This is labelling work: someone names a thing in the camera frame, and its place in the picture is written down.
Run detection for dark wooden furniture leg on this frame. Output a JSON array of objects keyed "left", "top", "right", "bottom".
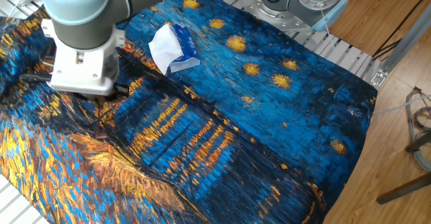
[{"left": 375, "top": 133, "right": 431, "bottom": 204}]

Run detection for starry night painted tablecloth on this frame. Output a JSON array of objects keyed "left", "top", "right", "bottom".
[{"left": 0, "top": 0, "right": 378, "bottom": 224}]

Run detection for blue white tissue pack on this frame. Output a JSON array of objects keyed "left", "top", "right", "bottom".
[{"left": 147, "top": 22, "right": 201, "bottom": 76}]

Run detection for white wrist adapter block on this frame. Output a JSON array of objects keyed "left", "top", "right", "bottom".
[{"left": 40, "top": 18, "right": 127, "bottom": 97}]

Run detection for black floor cables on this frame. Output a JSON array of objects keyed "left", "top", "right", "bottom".
[{"left": 372, "top": 0, "right": 431, "bottom": 61}]

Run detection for thin white cable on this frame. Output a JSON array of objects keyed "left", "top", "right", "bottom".
[{"left": 372, "top": 94, "right": 431, "bottom": 117}]

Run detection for aluminium frame beam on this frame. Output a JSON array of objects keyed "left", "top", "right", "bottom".
[{"left": 368, "top": 1, "right": 431, "bottom": 90}]

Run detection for grey coiled cable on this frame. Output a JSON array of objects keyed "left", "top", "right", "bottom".
[{"left": 405, "top": 87, "right": 431, "bottom": 173}]

